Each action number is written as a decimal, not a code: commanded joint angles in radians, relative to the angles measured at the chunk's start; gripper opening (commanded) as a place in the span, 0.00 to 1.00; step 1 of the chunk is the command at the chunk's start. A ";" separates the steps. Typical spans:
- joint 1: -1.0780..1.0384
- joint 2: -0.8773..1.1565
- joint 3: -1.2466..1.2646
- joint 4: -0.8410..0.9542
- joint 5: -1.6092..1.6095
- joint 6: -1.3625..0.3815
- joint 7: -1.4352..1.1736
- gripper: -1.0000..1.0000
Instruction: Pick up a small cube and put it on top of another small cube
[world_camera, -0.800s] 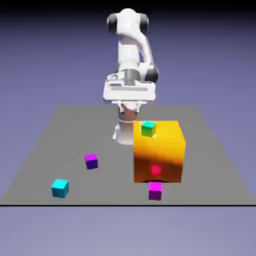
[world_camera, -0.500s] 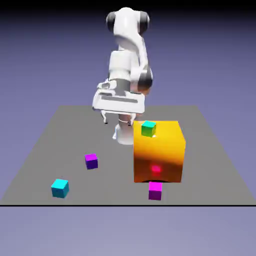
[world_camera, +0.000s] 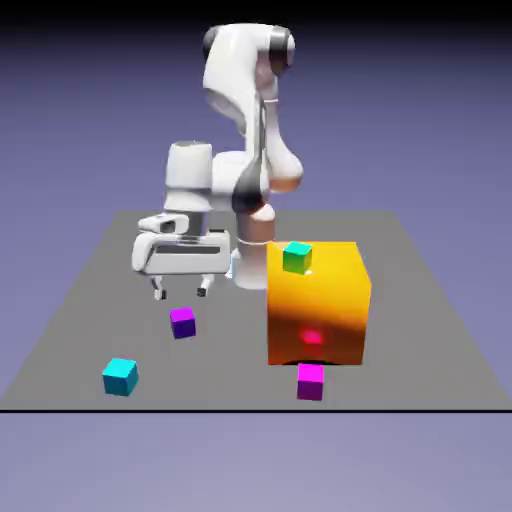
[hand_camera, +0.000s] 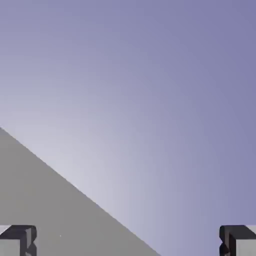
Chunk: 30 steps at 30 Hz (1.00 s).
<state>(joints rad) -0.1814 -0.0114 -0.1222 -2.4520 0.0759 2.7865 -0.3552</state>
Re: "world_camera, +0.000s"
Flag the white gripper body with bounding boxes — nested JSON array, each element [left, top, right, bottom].
[[131, 229, 233, 277]]

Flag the small magenta cube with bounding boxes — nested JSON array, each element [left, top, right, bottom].
[[296, 362, 326, 402]]

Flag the small purple cube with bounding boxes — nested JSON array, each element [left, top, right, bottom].
[[169, 306, 197, 341]]

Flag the small cyan cube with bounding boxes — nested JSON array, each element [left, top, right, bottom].
[[101, 357, 140, 398]]

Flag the large orange box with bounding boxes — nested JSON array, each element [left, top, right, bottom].
[[266, 240, 373, 367]]

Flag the small green cube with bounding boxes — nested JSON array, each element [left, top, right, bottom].
[[282, 240, 314, 276]]

